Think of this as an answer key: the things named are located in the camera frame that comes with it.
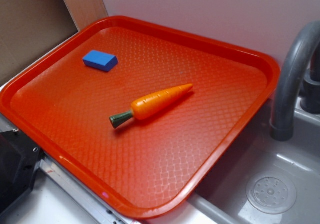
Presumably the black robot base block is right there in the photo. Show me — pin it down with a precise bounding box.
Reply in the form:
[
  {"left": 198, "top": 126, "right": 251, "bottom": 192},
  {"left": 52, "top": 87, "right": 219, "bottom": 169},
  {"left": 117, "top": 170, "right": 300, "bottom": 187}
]
[{"left": 0, "top": 128, "right": 44, "bottom": 217}]

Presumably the orange plastic toy carrot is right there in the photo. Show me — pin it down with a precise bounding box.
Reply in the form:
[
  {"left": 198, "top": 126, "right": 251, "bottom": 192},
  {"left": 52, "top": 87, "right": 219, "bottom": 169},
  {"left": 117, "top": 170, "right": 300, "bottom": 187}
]
[{"left": 109, "top": 83, "right": 193, "bottom": 129}]

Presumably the red plastic tray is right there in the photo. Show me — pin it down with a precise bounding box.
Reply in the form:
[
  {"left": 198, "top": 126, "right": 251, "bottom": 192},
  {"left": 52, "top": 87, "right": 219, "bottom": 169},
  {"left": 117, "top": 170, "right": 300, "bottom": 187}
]
[{"left": 0, "top": 16, "right": 280, "bottom": 219}]

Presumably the blue rectangular block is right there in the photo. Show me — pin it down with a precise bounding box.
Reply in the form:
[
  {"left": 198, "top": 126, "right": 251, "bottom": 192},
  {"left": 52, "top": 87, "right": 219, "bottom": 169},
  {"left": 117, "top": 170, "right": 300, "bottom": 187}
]
[{"left": 83, "top": 50, "right": 119, "bottom": 72}]

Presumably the grey plastic sink basin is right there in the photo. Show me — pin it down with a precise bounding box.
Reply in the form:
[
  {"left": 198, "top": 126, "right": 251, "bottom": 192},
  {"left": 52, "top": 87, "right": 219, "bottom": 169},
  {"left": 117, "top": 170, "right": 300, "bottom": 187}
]
[{"left": 189, "top": 102, "right": 320, "bottom": 223}]

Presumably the grey curved faucet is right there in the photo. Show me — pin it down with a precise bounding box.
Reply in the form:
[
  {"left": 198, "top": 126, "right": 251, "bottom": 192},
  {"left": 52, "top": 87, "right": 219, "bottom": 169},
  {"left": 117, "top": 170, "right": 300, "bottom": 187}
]
[{"left": 270, "top": 20, "right": 320, "bottom": 141}]

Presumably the light wooden board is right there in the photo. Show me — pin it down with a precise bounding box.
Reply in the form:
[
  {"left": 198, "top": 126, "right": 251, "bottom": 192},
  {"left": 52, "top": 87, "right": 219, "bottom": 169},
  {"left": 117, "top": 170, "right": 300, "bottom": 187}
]
[{"left": 64, "top": 0, "right": 109, "bottom": 31}]

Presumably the round sink drain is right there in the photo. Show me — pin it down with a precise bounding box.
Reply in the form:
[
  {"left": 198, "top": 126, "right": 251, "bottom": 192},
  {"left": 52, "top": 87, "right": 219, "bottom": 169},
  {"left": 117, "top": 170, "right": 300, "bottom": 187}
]
[{"left": 246, "top": 171, "right": 297, "bottom": 214}]

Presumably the brown cardboard panel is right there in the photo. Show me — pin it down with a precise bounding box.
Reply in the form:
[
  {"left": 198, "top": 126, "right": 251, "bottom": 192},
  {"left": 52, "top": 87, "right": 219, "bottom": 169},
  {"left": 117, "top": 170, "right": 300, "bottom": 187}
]
[{"left": 0, "top": 0, "right": 77, "bottom": 84}]

